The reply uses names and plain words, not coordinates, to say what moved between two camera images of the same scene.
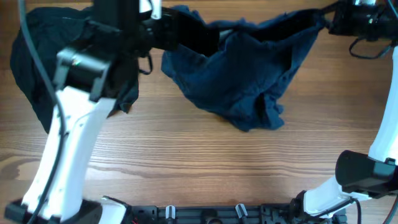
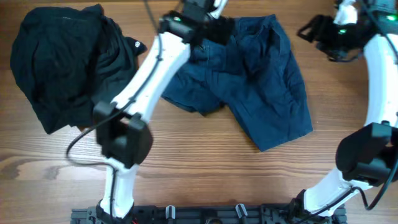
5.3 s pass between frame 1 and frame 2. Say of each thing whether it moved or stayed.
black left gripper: moved
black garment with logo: stayed
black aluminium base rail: stayed
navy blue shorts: moved
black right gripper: moved
